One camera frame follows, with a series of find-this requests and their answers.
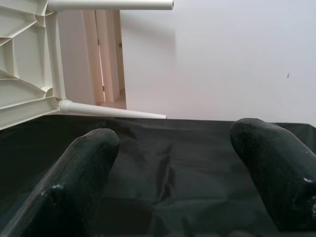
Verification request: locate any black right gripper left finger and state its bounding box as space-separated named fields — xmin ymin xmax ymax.
xmin=0 ymin=127 xmax=120 ymax=237

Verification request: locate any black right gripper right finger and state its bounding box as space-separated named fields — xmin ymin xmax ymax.
xmin=229 ymin=118 xmax=316 ymax=233

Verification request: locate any white plastic table leg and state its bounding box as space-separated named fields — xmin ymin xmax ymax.
xmin=58 ymin=98 xmax=167 ymax=120
xmin=46 ymin=0 xmax=175 ymax=12

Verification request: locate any white plastic table top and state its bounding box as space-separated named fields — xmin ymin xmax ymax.
xmin=0 ymin=0 xmax=67 ymax=131

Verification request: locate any white door frame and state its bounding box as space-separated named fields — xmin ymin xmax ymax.
xmin=82 ymin=9 xmax=127 ymax=110

